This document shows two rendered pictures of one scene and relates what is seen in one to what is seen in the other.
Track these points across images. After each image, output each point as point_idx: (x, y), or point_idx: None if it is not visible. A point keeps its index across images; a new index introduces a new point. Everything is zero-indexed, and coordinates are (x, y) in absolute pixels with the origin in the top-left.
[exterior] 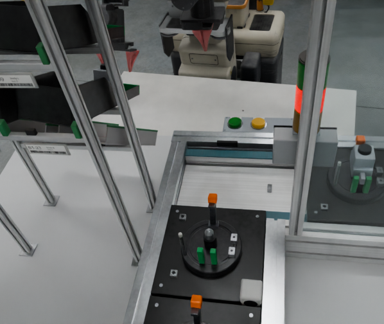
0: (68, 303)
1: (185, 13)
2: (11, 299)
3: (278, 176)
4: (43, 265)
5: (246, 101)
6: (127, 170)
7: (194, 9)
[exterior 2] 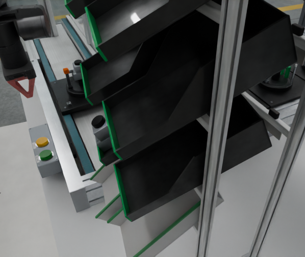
0: (251, 194)
1: (19, 70)
2: (288, 232)
3: (85, 127)
4: (249, 233)
5: None
6: (118, 241)
7: (24, 55)
